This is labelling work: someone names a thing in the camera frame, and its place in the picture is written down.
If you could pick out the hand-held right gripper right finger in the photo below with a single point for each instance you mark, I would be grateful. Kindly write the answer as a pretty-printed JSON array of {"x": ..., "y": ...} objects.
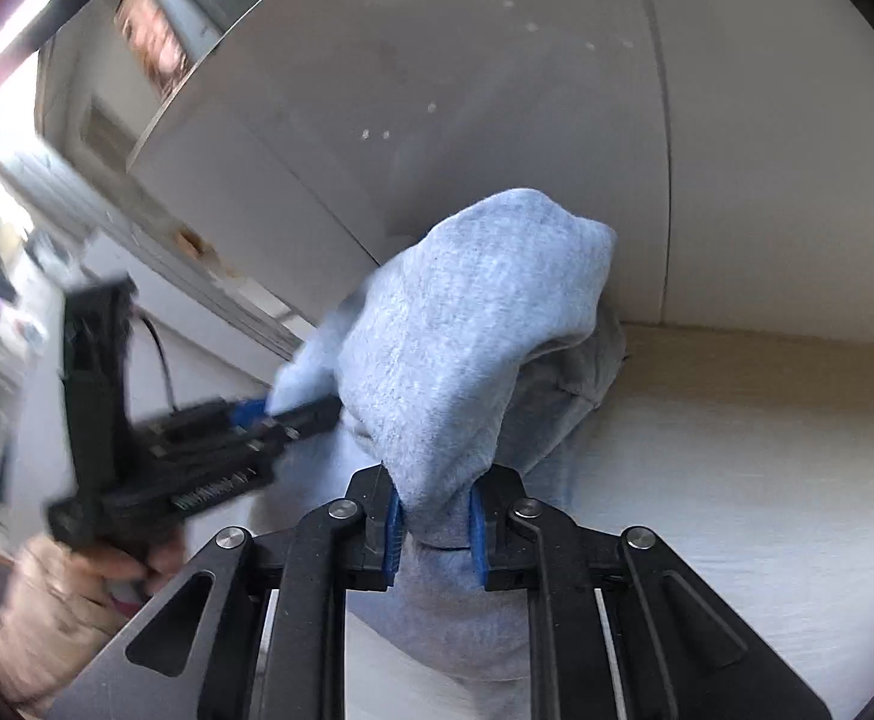
[{"x": 477, "y": 540}]

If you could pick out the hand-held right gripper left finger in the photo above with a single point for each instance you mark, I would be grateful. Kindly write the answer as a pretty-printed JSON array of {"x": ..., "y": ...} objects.
[{"x": 392, "y": 540}]

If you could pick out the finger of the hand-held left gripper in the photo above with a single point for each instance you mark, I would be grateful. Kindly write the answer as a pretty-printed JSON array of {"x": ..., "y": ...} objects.
[
  {"x": 249, "y": 414},
  {"x": 306, "y": 418}
]

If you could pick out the grey fleece pants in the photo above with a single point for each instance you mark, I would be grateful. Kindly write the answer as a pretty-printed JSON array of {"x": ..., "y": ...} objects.
[{"x": 467, "y": 330}]

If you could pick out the person's left forearm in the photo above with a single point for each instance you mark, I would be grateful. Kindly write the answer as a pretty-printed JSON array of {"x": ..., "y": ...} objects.
[{"x": 39, "y": 615}]

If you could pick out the person's left hand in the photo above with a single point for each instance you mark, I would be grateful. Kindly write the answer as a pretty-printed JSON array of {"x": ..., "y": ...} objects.
[{"x": 141, "y": 574}]

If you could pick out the reddish wall picture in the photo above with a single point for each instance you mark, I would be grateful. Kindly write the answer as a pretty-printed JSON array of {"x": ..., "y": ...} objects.
[{"x": 156, "y": 37}]

